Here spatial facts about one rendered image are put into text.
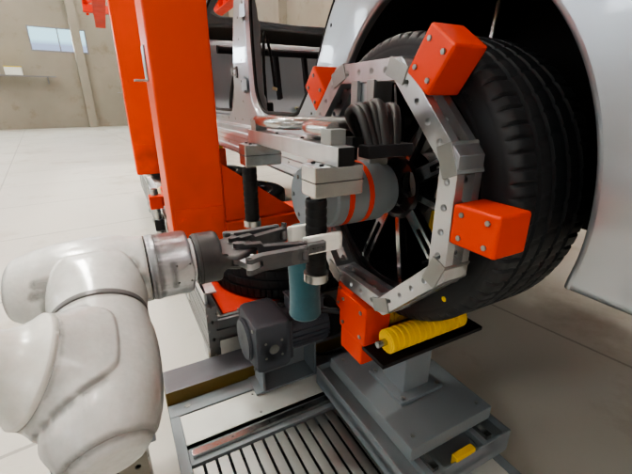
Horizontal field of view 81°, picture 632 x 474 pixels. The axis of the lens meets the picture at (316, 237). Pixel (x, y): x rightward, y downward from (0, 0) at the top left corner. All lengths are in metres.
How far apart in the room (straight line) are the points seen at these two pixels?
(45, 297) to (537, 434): 1.45
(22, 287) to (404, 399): 0.97
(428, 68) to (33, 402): 0.66
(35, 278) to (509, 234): 0.63
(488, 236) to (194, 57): 0.87
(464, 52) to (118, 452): 0.67
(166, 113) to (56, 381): 0.84
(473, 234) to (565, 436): 1.09
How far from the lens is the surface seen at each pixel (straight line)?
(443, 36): 0.68
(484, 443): 1.24
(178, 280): 0.52
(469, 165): 0.66
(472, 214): 0.63
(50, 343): 0.40
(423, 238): 0.88
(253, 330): 1.16
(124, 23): 3.09
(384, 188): 0.81
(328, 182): 0.58
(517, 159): 0.69
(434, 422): 1.16
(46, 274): 0.52
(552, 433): 1.60
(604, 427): 1.72
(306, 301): 0.99
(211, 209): 1.17
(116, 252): 0.51
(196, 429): 1.35
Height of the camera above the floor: 1.04
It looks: 20 degrees down
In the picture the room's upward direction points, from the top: straight up
